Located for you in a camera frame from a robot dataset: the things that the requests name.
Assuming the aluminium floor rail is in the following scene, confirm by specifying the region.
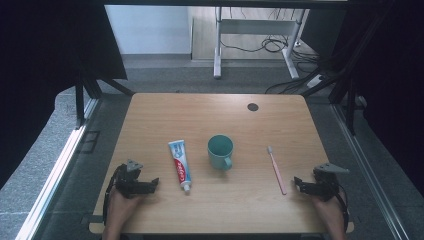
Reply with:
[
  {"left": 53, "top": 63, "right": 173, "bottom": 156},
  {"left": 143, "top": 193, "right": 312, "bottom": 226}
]
[
  {"left": 14, "top": 98, "right": 100, "bottom": 240},
  {"left": 331, "top": 103, "right": 412, "bottom": 240}
]

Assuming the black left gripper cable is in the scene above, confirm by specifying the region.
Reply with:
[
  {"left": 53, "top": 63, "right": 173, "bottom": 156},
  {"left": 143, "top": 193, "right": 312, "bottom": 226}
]
[{"left": 102, "top": 164, "right": 125, "bottom": 225}]

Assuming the white toothpaste tube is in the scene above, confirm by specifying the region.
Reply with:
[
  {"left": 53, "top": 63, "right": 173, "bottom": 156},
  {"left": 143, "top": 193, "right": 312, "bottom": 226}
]
[{"left": 167, "top": 139, "right": 194, "bottom": 194}]

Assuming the black curtain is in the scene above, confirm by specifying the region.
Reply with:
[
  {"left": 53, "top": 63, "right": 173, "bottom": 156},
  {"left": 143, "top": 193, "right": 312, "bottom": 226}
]
[
  {"left": 0, "top": 0, "right": 128, "bottom": 189},
  {"left": 301, "top": 0, "right": 424, "bottom": 198}
]

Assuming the person's left hand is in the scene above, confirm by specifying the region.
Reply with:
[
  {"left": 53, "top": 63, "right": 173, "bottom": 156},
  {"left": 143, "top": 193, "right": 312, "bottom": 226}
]
[{"left": 107, "top": 189, "right": 145, "bottom": 229}]

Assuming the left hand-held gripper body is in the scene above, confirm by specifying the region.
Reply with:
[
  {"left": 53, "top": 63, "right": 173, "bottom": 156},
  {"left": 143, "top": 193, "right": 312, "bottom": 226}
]
[{"left": 114, "top": 159, "right": 148, "bottom": 200}]

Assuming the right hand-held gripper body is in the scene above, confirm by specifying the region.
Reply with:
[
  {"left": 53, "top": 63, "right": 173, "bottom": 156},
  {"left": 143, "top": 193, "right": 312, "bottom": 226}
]
[{"left": 311, "top": 162, "right": 351, "bottom": 202}]

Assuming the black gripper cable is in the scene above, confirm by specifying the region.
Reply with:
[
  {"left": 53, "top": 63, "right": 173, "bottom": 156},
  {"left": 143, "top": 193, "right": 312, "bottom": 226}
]
[
  {"left": 102, "top": 164, "right": 125, "bottom": 225},
  {"left": 335, "top": 188, "right": 352, "bottom": 232}
]

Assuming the white metal desk frame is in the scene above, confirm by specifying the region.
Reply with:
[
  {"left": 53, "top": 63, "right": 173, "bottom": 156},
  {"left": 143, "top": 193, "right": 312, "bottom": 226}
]
[{"left": 213, "top": 6, "right": 310, "bottom": 80}]

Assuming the black metal frame strut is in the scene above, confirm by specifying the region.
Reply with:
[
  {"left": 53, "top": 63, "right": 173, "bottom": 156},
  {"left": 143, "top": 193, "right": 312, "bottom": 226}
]
[
  {"left": 74, "top": 76, "right": 135, "bottom": 130},
  {"left": 301, "top": 19, "right": 384, "bottom": 136}
]

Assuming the pink toothbrush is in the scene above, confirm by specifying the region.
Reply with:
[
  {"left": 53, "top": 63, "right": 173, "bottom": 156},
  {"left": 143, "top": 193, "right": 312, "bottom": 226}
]
[{"left": 266, "top": 145, "right": 288, "bottom": 196}]

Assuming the person's right hand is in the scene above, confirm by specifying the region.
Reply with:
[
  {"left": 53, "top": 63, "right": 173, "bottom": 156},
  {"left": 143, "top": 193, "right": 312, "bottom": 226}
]
[{"left": 311, "top": 194, "right": 347, "bottom": 231}]

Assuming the white power strip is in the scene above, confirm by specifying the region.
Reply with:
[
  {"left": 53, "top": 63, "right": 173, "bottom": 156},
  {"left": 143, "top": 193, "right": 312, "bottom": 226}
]
[{"left": 306, "top": 74, "right": 325, "bottom": 89}]

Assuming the teal cup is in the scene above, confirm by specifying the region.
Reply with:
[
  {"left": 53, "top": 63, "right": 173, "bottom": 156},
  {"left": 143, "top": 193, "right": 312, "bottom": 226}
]
[{"left": 207, "top": 134, "right": 235, "bottom": 172}]

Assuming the black floor cable bundle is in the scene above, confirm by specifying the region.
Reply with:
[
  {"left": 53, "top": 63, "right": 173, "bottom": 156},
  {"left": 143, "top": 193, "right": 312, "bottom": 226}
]
[{"left": 219, "top": 33, "right": 323, "bottom": 66}]

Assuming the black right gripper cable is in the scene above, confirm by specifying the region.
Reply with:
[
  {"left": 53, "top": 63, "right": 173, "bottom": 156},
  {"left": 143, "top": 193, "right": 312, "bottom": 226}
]
[{"left": 335, "top": 188, "right": 352, "bottom": 232}]

